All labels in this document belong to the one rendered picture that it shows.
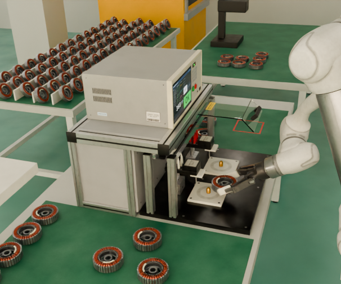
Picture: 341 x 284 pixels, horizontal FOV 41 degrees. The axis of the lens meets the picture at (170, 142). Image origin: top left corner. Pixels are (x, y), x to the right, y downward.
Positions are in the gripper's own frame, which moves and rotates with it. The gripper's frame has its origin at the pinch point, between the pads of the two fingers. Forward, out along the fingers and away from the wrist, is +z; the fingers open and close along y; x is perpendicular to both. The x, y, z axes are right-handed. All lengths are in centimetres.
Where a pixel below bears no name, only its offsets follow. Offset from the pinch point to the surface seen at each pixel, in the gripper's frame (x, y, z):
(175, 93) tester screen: 45.7, -4.1, -3.5
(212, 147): 9.4, 23.6, 8.0
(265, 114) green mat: -9, 98, 2
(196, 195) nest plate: 1.0, -3.5, 13.2
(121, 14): 99, 348, 182
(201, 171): 9.0, 0.6, 7.4
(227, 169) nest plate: -3.1, 21.3, 6.2
